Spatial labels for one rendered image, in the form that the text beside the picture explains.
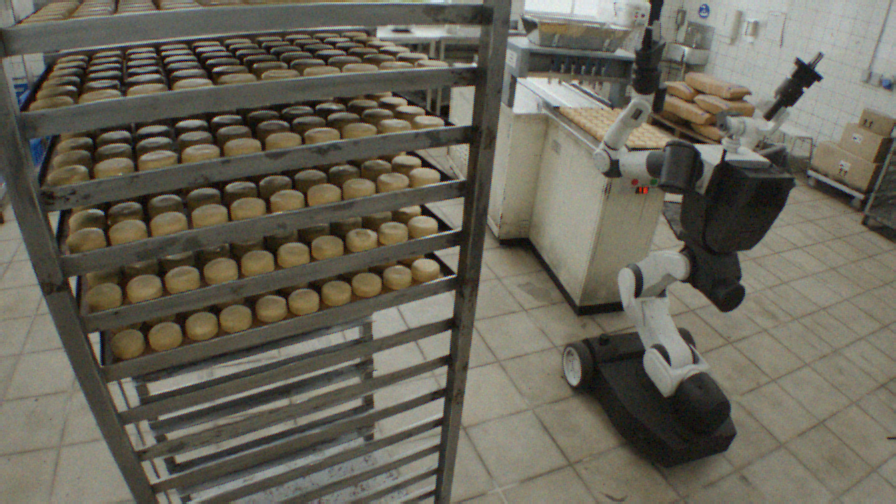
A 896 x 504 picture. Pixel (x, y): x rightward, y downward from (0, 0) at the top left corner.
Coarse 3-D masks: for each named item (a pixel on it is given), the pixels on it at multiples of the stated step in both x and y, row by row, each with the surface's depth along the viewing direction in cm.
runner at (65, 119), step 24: (360, 72) 67; (384, 72) 68; (408, 72) 70; (432, 72) 72; (456, 72) 74; (144, 96) 54; (168, 96) 56; (192, 96) 57; (216, 96) 58; (240, 96) 60; (264, 96) 62; (288, 96) 63; (312, 96) 65; (336, 96) 67; (24, 120) 48; (48, 120) 49; (72, 120) 51; (96, 120) 52; (120, 120) 54; (144, 120) 55
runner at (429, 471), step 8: (416, 472) 122; (424, 472) 119; (432, 472) 121; (400, 480) 120; (408, 480) 117; (416, 480) 119; (376, 488) 117; (384, 488) 114; (392, 488) 116; (400, 488) 117; (360, 496) 115; (368, 496) 113; (376, 496) 114
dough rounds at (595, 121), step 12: (564, 108) 257; (576, 108) 259; (588, 108) 262; (600, 108) 265; (576, 120) 244; (588, 120) 246; (600, 120) 247; (612, 120) 248; (588, 132) 232; (600, 132) 227; (636, 132) 234; (648, 132) 239; (636, 144) 219; (648, 144) 220; (660, 144) 222
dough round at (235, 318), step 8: (224, 312) 80; (232, 312) 80; (240, 312) 80; (248, 312) 80; (224, 320) 78; (232, 320) 78; (240, 320) 79; (248, 320) 80; (224, 328) 79; (232, 328) 78; (240, 328) 79
